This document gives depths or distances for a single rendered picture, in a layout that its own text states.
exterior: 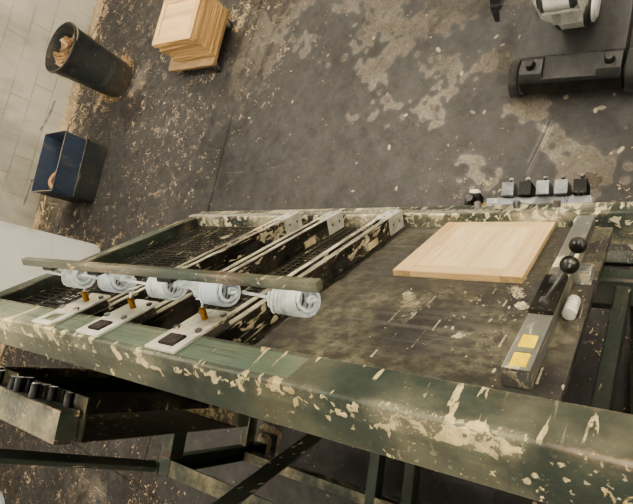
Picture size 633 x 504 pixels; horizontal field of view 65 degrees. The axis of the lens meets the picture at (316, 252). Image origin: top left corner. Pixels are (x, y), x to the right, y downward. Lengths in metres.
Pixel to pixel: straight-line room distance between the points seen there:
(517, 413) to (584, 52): 2.35
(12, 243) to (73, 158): 1.09
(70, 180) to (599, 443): 5.03
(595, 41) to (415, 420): 2.45
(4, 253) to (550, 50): 4.15
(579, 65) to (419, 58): 1.03
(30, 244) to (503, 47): 3.89
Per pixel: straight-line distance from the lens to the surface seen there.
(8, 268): 4.81
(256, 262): 1.71
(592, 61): 2.89
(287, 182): 3.63
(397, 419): 0.80
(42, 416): 1.79
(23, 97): 6.37
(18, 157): 6.30
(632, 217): 1.83
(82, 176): 5.41
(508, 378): 1.00
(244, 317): 1.27
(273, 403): 0.95
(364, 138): 3.39
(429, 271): 1.49
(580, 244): 1.25
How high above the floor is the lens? 2.66
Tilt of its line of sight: 53 degrees down
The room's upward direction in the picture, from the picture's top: 69 degrees counter-clockwise
